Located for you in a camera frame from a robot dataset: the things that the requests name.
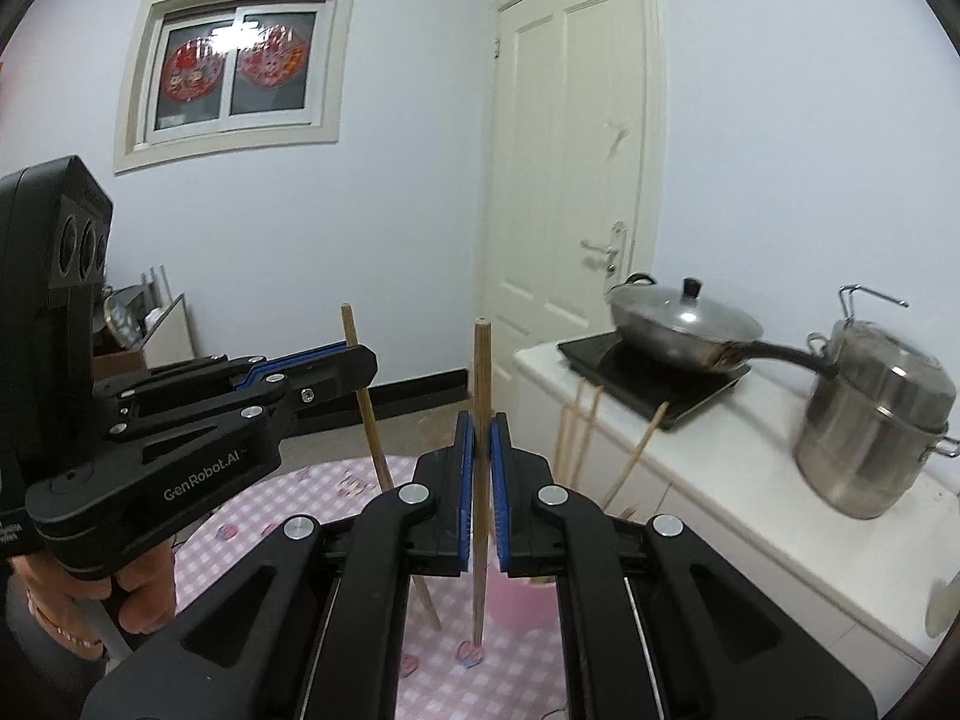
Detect stainless steel steamer pot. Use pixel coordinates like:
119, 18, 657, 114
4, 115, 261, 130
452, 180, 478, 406
793, 283, 960, 520

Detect metal door handle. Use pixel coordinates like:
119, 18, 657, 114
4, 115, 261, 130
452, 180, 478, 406
581, 221, 627, 278

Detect decorative plate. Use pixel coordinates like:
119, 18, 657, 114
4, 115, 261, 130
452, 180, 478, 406
103, 289, 147, 350

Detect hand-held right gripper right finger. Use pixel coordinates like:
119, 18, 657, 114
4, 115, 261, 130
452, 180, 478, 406
489, 411, 878, 720

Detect person's left forearm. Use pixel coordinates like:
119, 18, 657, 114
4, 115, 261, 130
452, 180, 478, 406
0, 562, 113, 720

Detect white counter cabinet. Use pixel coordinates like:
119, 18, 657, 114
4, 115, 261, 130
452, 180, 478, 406
514, 341, 960, 665

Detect metal rods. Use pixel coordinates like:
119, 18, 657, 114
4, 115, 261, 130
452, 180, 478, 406
142, 264, 181, 316

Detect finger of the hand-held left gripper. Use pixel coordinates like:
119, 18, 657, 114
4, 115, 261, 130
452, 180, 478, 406
105, 345, 378, 443
94, 341, 353, 402

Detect pink checked tablecloth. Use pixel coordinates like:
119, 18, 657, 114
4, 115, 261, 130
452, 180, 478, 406
172, 457, 578, 720

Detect group of wooden chopsticks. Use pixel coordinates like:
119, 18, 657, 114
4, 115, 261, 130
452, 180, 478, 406
553, 379, 672, 522

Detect black induction cooker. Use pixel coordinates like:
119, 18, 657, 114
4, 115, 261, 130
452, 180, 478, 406
557, 334, 753, 432

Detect single wooden chopstick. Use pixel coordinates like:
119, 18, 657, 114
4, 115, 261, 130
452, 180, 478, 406
340, 304, 443, 632
469, 319, 494, 650

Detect white framed window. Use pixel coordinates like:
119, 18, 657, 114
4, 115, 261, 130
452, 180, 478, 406
112, 0, 359, 175

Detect person's left hand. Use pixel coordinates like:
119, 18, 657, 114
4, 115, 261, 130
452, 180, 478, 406
15, 532, 181, 640

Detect steel wok with black handle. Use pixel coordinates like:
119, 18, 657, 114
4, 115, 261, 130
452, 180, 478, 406
606, 274, 841, 380

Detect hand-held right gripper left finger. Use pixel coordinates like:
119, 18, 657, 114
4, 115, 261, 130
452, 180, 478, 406
79, 411, 477, 720

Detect red round paper decoration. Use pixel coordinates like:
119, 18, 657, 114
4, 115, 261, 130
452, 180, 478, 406
236, 24, 310, 91
163, 34, 228, 104

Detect pink cup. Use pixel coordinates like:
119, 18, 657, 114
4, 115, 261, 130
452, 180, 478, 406
484, 574, 562, 637

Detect wooden side cabinet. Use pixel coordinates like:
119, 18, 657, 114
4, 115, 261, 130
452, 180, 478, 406
90, 292, 197, 376

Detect glass wok lid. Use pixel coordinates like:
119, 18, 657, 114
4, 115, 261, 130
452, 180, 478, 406
609, 276, 764, 350

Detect beaded bracelet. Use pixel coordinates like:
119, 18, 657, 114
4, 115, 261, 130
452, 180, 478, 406
22, 585, 102, 650

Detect cream panel door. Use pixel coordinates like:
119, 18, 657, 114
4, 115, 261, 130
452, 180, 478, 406
472, 0, 668, 391

